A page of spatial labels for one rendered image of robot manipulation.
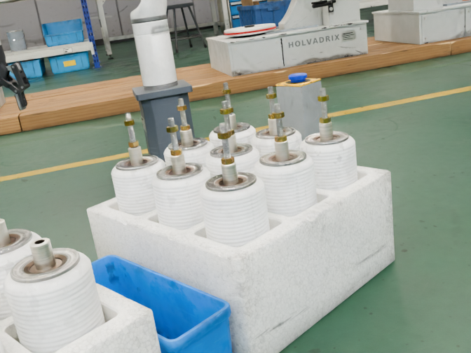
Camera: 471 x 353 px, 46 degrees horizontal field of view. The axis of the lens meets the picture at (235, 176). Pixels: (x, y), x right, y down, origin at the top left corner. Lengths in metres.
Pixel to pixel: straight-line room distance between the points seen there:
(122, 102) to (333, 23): 1.27
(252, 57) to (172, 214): 2.26
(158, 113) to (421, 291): 0.81
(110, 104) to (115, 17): 6.45
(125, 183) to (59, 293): 0.37
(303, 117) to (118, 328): 0.68
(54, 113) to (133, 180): 1.99
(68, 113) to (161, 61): 1.50
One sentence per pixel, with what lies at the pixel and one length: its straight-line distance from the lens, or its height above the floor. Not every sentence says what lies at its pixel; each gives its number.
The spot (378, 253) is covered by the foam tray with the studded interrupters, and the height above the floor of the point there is 0.04.
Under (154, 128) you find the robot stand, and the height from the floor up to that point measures 0.20.
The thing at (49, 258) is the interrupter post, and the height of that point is 0.26.
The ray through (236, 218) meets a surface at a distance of 0.78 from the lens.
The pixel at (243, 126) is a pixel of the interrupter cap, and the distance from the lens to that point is 1.12.
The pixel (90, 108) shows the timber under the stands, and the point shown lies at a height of 0.05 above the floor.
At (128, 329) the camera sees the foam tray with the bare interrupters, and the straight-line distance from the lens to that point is 0.65.
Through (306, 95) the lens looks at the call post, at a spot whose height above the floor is 0.29.
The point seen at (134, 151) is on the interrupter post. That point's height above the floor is 0.28.
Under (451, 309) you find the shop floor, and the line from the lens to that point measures 0.95.
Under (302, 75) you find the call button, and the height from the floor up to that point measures 0.33.
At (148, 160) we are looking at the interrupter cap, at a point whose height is 0.25.
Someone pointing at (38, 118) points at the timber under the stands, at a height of 0.05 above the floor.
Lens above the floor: 0.51
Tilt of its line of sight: 18 degrees down
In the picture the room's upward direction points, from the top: 8 degrees counter-clockwise
